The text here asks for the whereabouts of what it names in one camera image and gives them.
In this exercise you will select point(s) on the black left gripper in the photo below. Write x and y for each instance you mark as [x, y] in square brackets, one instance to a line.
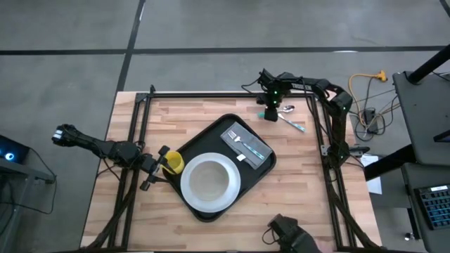
[149, 163]

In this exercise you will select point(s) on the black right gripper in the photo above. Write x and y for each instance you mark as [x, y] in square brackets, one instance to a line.
[270, 100]

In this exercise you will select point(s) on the yellow plastic cup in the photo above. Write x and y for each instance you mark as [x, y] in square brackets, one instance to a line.
[175, 160]

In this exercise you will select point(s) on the grey-blue cloth napkin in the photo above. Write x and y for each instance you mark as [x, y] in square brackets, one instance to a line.
[240, 149]

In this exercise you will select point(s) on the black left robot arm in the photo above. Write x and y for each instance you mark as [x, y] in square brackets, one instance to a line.
[105, 147]

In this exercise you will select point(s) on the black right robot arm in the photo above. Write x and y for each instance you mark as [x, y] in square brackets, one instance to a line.
[337, 105]

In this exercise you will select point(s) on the black serving tray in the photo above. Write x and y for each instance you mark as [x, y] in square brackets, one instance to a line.
[207, 140]

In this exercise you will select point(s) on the white plate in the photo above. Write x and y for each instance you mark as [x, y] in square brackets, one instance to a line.
[191, 202]

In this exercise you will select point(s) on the off-white bowl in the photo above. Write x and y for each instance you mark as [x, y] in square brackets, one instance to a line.
[210, 182]

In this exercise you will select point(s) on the black power adapter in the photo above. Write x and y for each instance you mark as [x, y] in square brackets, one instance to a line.
[371, 115]

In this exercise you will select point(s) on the white paper sheet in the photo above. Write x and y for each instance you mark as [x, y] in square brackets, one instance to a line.
[374, 184]

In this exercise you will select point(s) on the grey equipment stand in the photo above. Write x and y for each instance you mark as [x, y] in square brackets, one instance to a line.
[21, 172]

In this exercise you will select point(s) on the black computer with blue light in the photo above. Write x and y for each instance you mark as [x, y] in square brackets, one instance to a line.
[14, 149]

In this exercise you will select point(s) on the dark desk with keyboard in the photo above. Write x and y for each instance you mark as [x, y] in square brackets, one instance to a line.
[432, 174]

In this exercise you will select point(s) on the black backlit keyboard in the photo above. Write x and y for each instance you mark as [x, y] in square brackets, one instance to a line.
[436, 207]

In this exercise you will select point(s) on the black aluminium table frame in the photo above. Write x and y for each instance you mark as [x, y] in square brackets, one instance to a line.
[211, 94]

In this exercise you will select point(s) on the dark desk with post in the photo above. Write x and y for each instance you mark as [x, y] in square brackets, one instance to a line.
[422, 116]

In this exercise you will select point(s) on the black vertical post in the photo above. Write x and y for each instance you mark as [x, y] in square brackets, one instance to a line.
[429, 65]

